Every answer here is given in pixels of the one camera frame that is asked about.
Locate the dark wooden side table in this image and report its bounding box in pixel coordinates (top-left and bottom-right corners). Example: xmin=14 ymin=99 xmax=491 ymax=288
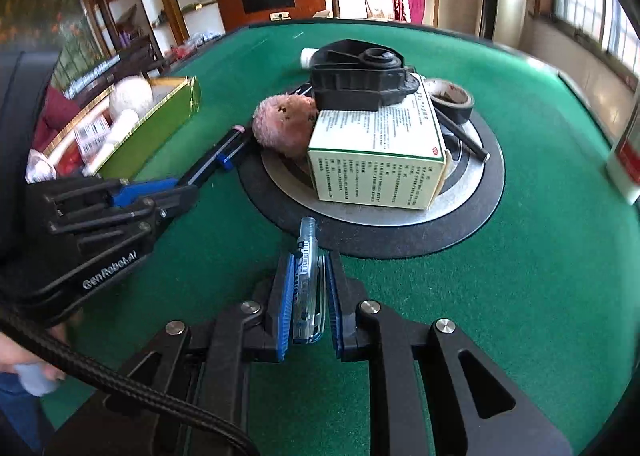
xmin=60 ymin=36 xmax=166 ymax=96

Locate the black plastic holder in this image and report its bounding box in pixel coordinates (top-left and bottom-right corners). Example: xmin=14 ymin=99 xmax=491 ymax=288
xmin=310 ymin=40 xmax=421 ymax=112

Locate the black marker blue cap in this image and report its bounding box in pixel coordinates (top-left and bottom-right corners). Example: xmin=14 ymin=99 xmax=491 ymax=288
xmin=190 ymin=133 xmax=261 ymax=187

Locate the person's left hand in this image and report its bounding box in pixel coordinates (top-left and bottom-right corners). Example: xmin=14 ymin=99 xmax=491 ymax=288
xmin=0 ymin=333 xmax=68 ymax=383

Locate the blue clear pen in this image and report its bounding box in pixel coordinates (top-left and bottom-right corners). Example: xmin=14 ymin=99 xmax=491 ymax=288
xmin=291 ymin=216 xmax=327 ymax=344

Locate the pink fluffy ball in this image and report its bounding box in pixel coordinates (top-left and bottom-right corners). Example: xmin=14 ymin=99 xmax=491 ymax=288
xmin=251 ymin=94 xmax=319 ymax=159

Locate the round table control panel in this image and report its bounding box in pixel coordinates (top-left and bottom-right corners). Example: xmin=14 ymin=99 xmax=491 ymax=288
xmin=237 ymin=80 xmax=505 ymax=259

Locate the black tape roll white core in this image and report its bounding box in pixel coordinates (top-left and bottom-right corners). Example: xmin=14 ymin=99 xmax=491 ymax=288
xmin=422 ymin=78 xmax=475 ymax=125

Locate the black marker pink cap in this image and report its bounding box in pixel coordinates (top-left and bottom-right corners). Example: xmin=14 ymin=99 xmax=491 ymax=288
xmin=177 ymin=125 xmax=246 ymax=187

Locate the white liquor bottle red cap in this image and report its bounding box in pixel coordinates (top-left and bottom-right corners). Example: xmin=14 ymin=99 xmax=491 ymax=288
xmin=606 ymin=86 xmax=640 ymax=207

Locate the beige medicine box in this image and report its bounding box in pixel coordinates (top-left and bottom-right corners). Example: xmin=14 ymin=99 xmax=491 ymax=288
xmin=306 ymin=92 xmax=448 ymax=211

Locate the gold cardboard box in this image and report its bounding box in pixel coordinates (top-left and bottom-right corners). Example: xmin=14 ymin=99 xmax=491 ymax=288
xmin=25 ymin=76 xmax=202 ymax=184

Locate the white fluffy ball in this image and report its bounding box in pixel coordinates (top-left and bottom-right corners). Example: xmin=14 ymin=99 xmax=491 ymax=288
xmin=109 ymin=76 xmax=154 ymax=119

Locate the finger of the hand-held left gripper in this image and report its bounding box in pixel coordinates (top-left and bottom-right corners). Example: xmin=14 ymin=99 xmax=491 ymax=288
xmin=42 ymin=177 xmax=181 ymax=209
xmin=47 ymin=185 xmax=200 ymax=237

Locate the black braided cable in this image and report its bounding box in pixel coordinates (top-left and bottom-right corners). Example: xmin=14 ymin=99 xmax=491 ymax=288
xmin=0 ymin=303 xmax=261 ymax=456

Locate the person's blue jeans leg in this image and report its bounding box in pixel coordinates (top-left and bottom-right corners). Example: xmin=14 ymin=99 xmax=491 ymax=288
xmin=0 ymin=371 xmax=56 ymax=452

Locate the slim black pen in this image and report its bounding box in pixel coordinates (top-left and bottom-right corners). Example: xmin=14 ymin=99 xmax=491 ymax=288
xmin=435 ymin=110 xmax=491 ymax=160

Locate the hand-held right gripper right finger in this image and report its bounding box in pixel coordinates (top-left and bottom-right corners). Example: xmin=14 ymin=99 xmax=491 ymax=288
xmin=322 ymin=251 xmax=573 ymax=456

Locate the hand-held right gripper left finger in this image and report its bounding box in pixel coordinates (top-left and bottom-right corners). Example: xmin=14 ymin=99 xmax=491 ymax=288
xmin=45 ymin=252 xmax=297 ymax=456

